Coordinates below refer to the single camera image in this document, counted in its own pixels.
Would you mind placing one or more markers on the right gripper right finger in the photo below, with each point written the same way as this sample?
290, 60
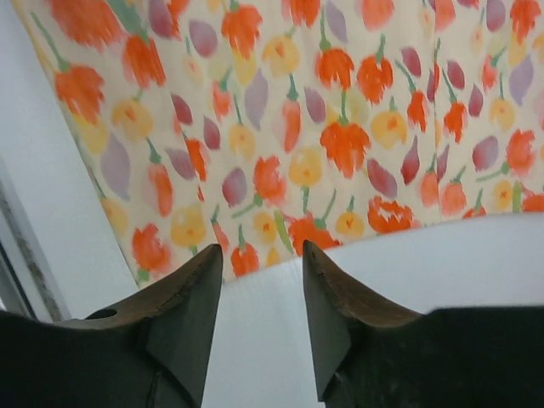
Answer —
369, 351

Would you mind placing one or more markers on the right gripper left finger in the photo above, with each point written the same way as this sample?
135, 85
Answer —
151, 349

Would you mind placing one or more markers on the floral orange skirt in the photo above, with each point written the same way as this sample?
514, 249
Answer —
260, 125

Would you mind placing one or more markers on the aluminium rail frame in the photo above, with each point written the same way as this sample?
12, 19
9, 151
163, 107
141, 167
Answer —
28, 286

